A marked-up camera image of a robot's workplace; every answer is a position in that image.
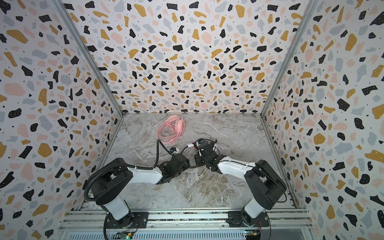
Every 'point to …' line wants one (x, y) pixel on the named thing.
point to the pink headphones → (169, 130)
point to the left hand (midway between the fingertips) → (192, 159)
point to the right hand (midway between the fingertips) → (196, 153)
